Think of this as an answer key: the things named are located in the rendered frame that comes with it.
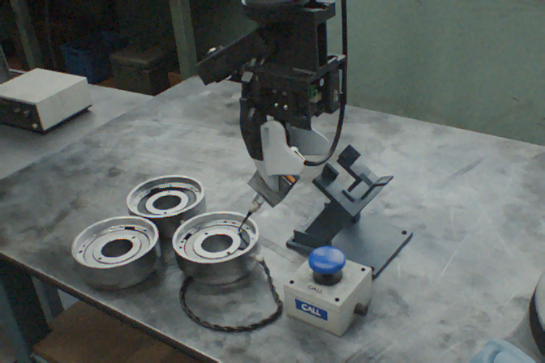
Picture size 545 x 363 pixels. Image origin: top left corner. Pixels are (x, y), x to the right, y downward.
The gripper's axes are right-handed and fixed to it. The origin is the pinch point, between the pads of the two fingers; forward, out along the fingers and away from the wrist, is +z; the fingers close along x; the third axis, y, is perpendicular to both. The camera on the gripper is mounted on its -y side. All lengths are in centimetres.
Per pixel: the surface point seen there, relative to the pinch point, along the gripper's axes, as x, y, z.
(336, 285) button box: -4.5, 10.1, 8.6
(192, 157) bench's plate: 15.0, -29.0, 13.1
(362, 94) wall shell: 156, -78, 68
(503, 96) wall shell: 157, -24, 59
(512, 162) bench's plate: 36.8, 15.2, 13.1
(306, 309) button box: -7.2, 8.0, 10.8
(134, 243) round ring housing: -8.9, -16.5, 10.2
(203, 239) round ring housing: -3.8, -9.5, 10.2
